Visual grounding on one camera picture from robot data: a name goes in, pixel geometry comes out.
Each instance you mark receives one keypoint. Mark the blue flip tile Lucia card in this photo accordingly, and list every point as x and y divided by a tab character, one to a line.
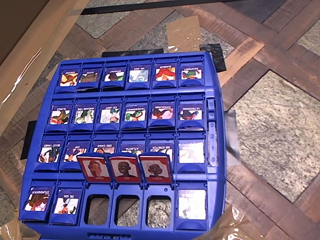
156	168

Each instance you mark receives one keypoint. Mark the blue plastic guessing game board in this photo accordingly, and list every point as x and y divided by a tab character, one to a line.
215	82

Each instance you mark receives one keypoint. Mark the black tape piece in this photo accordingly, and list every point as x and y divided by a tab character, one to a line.
28	140
130	53
217	57

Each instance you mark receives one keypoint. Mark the flat brown packing tape patch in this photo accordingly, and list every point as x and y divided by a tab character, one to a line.
183	32

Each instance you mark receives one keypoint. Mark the long black tape strip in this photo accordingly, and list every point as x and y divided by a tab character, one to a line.
125	8

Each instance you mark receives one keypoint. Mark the crumpled brown packing tape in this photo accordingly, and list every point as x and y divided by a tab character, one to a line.
230	227
8	231

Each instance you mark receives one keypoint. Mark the large brown cardboard box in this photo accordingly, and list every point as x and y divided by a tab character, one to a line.
25	62

